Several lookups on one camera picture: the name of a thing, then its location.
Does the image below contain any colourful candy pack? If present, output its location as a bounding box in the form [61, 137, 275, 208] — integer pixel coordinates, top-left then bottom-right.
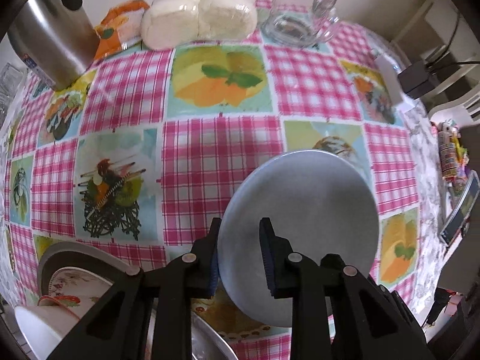
[438, 119, 469, 193]

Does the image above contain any smartphone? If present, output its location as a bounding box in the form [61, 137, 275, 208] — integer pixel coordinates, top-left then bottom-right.
[439, 171, 479, 246]

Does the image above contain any stainless steel thermos jug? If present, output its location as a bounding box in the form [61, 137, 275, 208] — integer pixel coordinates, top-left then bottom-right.
[7, 0, 99, 90]

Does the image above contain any grey floral tablecloth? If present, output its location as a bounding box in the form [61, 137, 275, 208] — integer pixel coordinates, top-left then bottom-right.
[365, 29, 457, 331]

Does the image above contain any strawberry pattern bowl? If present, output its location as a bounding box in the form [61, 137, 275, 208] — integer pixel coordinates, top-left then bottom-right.
[37, 295, 92, 320]

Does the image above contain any round metal tray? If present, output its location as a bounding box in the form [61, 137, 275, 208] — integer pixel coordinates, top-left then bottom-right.
[39, 244, 236, 359]

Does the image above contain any black power adapter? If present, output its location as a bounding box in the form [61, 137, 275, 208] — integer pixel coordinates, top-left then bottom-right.
[397, 61, 439, 99]

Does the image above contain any wrapped white buns pack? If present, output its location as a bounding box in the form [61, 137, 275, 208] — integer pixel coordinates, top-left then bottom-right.
[141, 0, 258, 50]

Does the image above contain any large white bowl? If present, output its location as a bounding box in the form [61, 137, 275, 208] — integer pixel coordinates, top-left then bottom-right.
[14, 305, 80, 359]

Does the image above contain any orange snack packet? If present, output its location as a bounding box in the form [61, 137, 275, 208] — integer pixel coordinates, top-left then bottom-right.
[94, 0, 150, 60]

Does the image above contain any white plastic chair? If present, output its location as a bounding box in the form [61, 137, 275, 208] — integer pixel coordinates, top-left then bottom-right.
[392, 0, 479, 112]

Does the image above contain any small white bowl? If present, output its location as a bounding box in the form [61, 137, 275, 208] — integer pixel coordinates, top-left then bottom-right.
[217, 150, 379, 328]

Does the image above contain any drinking glass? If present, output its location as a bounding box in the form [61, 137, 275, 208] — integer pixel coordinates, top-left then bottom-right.
[0, 63, 28, 128]

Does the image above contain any clear glass mug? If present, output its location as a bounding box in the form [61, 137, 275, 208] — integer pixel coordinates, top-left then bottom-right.
[261, 0, 340, 48]

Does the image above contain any pink checkered tablecloth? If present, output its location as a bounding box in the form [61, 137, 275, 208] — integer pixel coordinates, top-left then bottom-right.
[1, 23, 419, 305]

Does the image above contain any floral white plate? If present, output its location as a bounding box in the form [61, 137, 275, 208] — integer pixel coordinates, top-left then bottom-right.
[48, 267, 112, 297]

